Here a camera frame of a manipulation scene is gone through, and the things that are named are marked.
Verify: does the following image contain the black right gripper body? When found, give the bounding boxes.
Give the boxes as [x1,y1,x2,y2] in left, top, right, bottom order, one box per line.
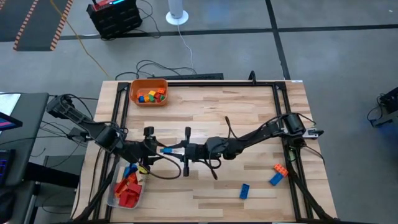
[183,126,212,177]

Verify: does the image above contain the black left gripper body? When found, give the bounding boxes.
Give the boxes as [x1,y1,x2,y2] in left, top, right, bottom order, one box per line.
[135,126,158,166]

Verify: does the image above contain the red arch block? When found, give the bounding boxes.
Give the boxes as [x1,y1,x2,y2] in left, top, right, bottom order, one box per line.
[114,179,129,195]

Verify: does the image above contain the orange plastic bin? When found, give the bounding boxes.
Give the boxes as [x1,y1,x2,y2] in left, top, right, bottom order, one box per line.
[129,78,169,108]

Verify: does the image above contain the clear plastic container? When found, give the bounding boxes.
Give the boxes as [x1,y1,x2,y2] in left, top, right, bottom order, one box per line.
[106,161,146,208]

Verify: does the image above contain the black power adapter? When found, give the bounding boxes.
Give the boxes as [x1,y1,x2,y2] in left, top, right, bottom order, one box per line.
[67,126,90,141]

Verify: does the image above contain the black power strip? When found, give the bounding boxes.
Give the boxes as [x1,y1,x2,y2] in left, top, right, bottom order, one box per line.
[146,73,224,81]

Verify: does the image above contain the black desk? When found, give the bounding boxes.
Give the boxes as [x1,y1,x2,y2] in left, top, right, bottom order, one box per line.
[0,92,50,187]

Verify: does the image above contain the black crate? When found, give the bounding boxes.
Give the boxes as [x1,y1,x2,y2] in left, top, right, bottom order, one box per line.
[86,0,143,40]

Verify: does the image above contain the white tower stand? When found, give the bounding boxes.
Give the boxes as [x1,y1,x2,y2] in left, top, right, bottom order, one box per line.
[165,0,189,26]

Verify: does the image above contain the black monitor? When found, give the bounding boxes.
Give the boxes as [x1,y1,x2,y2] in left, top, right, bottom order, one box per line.
[0,111,24,132]

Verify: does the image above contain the backlit keyboard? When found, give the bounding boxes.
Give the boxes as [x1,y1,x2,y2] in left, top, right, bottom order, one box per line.
[0,149,16,187]

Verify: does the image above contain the white sheet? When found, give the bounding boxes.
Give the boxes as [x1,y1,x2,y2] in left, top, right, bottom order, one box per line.
[0,93,22,118]

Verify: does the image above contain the red device on crate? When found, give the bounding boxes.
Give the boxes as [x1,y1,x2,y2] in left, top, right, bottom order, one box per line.
[91,0,133,11]

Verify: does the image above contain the black mat with striped edge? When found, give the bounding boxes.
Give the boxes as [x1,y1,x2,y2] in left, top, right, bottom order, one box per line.
[0,0,39,43]
[12,0,75,52]

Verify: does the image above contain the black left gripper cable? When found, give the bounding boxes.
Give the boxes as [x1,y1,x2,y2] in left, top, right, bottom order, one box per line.
[141,155,183,180]

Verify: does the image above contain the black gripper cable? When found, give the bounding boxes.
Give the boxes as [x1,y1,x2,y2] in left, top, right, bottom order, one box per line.
[141,155,183,180]
[198,116,237,181]

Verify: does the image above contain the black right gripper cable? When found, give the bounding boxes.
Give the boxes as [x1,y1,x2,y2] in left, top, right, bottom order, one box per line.
[198,116,237,181]

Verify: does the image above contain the black floor cables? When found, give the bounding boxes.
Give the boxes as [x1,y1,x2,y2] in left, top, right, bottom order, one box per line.
[114,58,198,81]

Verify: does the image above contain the white cable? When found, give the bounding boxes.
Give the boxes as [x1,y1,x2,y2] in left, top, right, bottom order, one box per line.
[175,24,195,72]

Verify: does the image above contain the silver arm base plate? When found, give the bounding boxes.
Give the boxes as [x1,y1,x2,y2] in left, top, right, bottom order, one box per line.
[303,128,325,139]

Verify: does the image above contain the yellow hanging cable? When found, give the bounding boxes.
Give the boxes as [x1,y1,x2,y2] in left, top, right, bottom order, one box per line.
[49,0,110,79]

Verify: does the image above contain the black equipment with cables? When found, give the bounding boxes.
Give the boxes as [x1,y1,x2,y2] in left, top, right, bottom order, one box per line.
[367,86,398,128]

